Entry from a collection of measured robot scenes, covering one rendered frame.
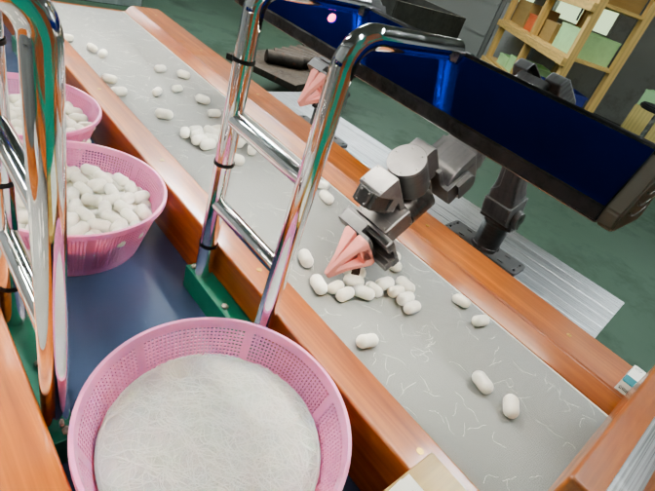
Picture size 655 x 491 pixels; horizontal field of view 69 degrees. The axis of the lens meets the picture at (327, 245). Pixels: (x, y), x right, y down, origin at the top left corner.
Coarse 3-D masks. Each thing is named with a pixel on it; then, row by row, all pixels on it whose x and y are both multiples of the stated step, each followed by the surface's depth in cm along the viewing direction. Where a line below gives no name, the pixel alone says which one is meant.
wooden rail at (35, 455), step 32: (0, 320) 48; (0, 352) 45; (0, 384) 43; (0, 416) 40; (32, 416) 41; (0, 448) 38; (32, 448) 39; (0, 480) 37; (32, 480) 37; (64, 480) 38
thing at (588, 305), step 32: (288, 96) 161; (352, 128) 154; (384, 160) 140; (480, 224) 124; (512, 256) 114; (544, 256) 119; (544, 288) 106; (576, 288) 111; (576, 320) 99; (608, 320) 103
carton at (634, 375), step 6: (636, 366) 71; (630, 372) 70; (636, 372) 70; (642, 372) 71; (624, 378) 68; (630, 378) 68; (636, 378) 69; (618, 384) 68; (624, 384) 68; (630, 384) 67; (618, 390) 68; (624, 390) 68
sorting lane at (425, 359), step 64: (128, 64) 122; (256, 192) 89; (320, 256) 78; (384, 320) 70; (448, 320) 74; (384, 384) 60; (448, 384) 63; (512, 384) 67; (448, 448) 55; (512, 448) 57; (576, 448) 60
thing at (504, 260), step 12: (456, 228) 115; (468, 228) 117; (480, 228) 110; (492, 228) 107; (468, 240) 112; (480, 240) 109; (492, 240) 108; (492, 252) 109; (504, 252) 112; (504, 264) 108; (516, 264) 109
